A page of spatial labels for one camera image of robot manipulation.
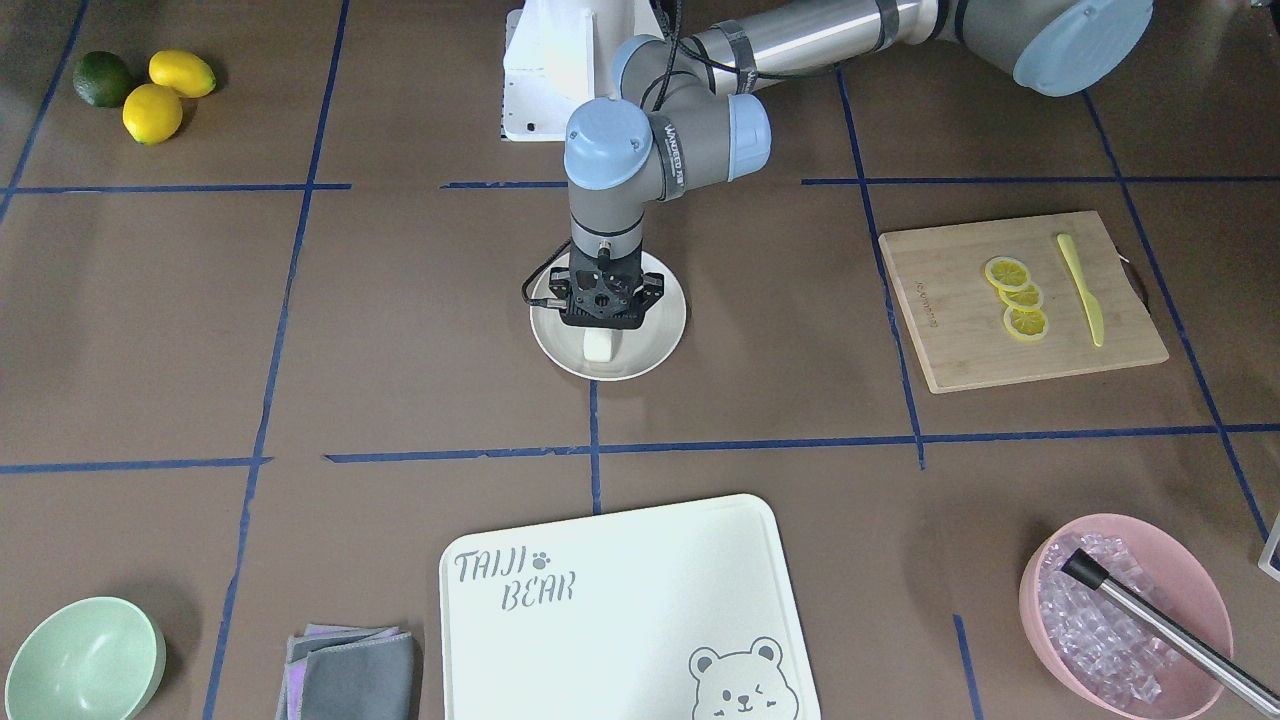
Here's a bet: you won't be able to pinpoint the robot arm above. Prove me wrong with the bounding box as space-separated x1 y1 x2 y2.
564 1 1155 268

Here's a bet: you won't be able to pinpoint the yellow lemon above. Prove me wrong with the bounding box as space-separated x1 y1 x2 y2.
148 49 218 99
122 83 184 146

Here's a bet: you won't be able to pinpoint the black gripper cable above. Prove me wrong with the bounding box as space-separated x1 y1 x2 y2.
522 240 575 309

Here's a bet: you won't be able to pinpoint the cream rectangular tray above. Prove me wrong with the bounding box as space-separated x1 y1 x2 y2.
439 495 820 719

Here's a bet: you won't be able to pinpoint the wooden cutting board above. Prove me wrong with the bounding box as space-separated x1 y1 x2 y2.
879 210 1169 395

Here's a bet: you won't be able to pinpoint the white pillar with base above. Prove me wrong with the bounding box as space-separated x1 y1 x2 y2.
500 1 659 142

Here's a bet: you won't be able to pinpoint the lemon slices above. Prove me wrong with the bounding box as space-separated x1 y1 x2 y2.
983 256 1050 342

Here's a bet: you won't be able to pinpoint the cream round plate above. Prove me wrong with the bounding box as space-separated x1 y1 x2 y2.
529 251 689 380

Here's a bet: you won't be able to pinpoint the pink bowl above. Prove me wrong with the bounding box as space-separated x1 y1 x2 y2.
1018 512 1236 719

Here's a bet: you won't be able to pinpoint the green bowl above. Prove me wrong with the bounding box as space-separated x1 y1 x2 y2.
4 596 166 719

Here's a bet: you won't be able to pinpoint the green avocado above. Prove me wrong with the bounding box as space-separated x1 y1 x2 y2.
72 51 136 108

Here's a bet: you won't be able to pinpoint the yellow plastic knife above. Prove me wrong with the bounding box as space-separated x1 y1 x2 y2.
1055 233 1106 348

